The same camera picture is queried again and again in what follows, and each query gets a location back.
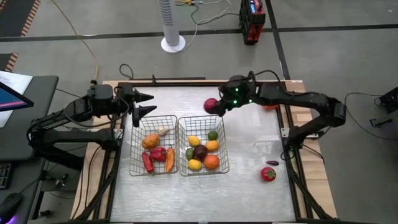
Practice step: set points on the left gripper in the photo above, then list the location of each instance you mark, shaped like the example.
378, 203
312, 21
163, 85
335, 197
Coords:
126, 93

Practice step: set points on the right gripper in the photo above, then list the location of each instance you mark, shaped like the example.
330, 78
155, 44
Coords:
242, 93

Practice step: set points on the dark red apple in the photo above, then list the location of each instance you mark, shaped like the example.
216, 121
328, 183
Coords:
211, 105

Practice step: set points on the green lime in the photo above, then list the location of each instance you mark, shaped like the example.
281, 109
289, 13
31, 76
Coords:
212, 135

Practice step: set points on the white garlic bulb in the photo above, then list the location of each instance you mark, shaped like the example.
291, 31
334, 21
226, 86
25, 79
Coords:
162, 130

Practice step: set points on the orange lumpy round vegetable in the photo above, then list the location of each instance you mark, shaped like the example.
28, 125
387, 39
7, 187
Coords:
150, 141

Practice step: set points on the yellow-orange citrus fruit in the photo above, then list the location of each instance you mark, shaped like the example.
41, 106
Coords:
212, 145

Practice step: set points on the yellow lemon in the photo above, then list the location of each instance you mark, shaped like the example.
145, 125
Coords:
194, 140
195, 164

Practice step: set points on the dark purple plum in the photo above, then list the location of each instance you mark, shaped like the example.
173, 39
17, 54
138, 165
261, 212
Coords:
201, 152

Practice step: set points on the red bell pepper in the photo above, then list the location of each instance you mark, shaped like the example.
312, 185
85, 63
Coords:
158, 154

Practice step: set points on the green avocado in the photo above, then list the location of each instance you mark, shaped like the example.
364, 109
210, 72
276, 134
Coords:
189, 154

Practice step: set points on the large orange fruit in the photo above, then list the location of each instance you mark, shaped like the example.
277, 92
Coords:
211, 161

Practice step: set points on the red chili pepper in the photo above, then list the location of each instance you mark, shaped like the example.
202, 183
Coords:
147, 162

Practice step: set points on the long orange pepper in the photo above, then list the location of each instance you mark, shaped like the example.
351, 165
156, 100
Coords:
169, 159

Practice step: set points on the red tomato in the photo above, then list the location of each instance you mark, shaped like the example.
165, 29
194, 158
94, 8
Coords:
268, 174

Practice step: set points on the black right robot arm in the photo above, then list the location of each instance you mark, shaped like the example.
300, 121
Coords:
311, 99

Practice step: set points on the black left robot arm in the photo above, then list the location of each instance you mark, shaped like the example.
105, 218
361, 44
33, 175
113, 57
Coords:
77, 137

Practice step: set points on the small purple eggplant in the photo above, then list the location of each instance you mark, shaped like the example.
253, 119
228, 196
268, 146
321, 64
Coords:
272, 162

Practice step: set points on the white tower fan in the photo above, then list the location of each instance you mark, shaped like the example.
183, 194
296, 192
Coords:
170, 21

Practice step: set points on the red black power station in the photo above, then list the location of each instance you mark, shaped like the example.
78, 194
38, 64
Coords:
252, 20

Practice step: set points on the dark grey desk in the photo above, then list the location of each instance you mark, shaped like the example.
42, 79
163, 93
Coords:
43, 87

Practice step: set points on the wooden table board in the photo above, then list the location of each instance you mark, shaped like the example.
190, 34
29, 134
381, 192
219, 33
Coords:
314, 168

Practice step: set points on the computer screen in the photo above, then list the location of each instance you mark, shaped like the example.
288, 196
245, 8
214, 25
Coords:
12, 99

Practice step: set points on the black mat orange stripes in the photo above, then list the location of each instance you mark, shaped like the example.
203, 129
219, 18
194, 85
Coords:
18, 15
7, 60

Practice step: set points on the black keyboard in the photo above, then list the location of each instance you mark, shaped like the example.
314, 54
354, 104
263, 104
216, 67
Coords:
3, 175

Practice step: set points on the black computer mouse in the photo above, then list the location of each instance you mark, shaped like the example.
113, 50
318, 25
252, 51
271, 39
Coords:
9, 203

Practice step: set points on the black equipment stand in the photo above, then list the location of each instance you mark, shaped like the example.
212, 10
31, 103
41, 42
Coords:
388, 102

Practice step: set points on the black frame bracket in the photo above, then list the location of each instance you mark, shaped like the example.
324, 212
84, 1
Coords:
153, 78

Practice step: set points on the black aluminium table frame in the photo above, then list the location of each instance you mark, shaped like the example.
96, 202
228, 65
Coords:
186, 84

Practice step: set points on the black slanted frame strut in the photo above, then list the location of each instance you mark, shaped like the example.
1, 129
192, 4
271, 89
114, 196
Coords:
93, 193
312, 196

